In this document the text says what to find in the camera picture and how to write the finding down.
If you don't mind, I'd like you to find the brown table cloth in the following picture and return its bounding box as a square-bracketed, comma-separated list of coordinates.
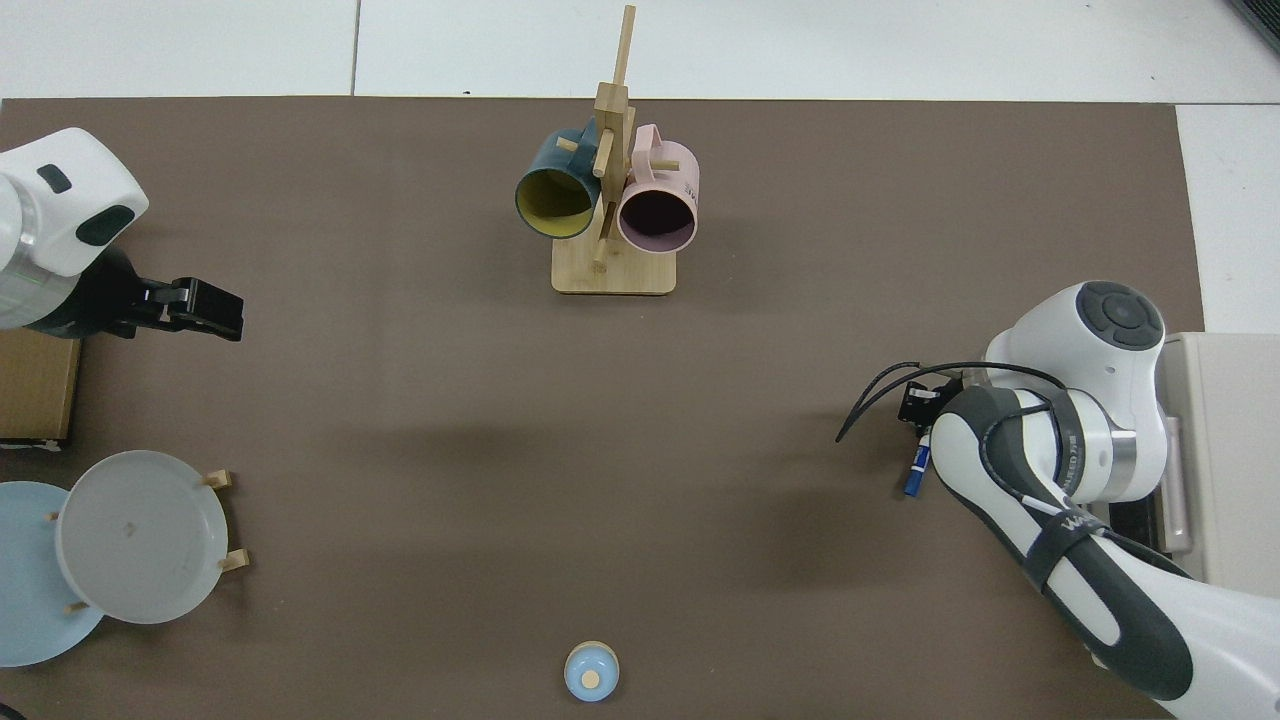
[0, 96, 1206, 720]

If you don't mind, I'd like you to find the dark teal cup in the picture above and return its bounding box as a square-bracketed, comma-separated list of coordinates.
[515, 118, 609, 240]

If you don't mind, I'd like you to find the wooden plate rack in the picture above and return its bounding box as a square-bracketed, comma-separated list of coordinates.
[48, 468, 251, 613]

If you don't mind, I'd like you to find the wooden cup stand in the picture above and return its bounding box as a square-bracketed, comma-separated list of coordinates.
[551, 5, 679, 296]

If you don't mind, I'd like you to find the blue and white marker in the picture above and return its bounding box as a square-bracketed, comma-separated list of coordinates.
[903, 438, 934, 498]

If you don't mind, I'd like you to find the wire basket with wooden floor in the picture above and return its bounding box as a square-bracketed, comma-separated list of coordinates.
[0, 328, 83, 451]

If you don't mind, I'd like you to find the light blue plate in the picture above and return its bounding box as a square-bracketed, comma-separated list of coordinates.
[0, 481, 106, 668]

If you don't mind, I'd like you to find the dark grey flat device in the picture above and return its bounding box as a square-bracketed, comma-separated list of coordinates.
[1232, 0, 1280, 53]

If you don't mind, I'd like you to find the grey plate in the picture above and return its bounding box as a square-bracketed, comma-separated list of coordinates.
[55, 450, 229, 626]

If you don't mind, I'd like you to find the pink cup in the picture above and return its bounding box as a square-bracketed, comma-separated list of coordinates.
[616, 124, 700, 253]

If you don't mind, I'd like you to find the pale toaster oven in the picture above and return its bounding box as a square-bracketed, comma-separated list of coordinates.
[1105, 332, 1280, 593]

